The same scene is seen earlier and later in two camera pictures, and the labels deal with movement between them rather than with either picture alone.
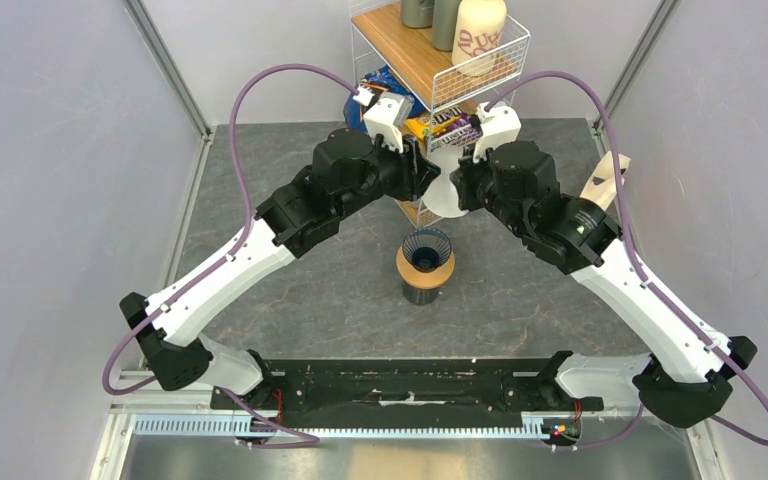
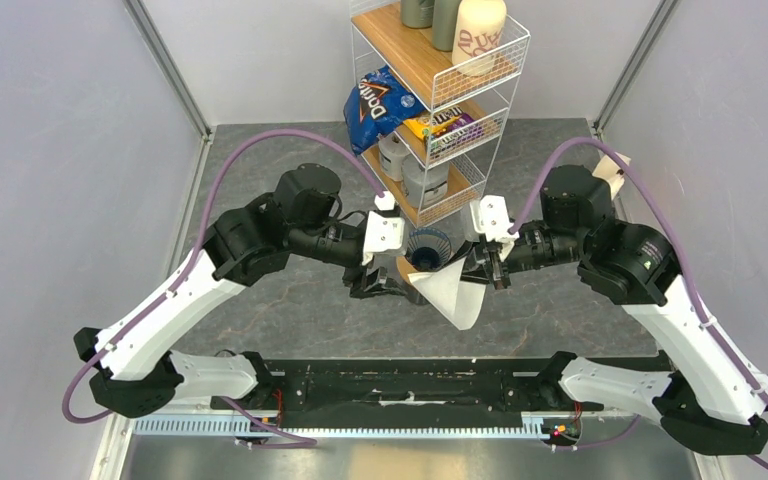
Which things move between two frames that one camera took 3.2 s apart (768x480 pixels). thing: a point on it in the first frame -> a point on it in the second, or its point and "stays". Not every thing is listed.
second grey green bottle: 444,19 stays
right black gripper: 464,176 -> 483,265
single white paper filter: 442,194 -> 460,300
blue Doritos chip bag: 388,80 stays
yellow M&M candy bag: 445,128 stays
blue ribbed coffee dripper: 426,248 stays
